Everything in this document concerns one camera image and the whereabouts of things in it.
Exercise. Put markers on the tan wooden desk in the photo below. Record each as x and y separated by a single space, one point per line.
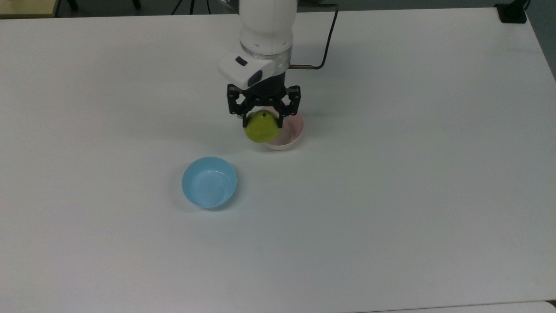
26 8

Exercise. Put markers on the light blue plastic bowl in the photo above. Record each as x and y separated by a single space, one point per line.
209 183

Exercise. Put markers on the black tripod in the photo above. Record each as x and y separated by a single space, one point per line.
191 5

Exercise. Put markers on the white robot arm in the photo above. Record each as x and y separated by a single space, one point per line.
267 26

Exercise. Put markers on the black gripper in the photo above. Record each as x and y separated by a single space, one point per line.
264 91

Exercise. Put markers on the black table clamp base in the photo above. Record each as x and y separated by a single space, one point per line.
511 12

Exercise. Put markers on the green pear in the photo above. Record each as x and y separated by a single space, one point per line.
260 129

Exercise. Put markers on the pink plastic bowl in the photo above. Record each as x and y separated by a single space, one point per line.
292 131

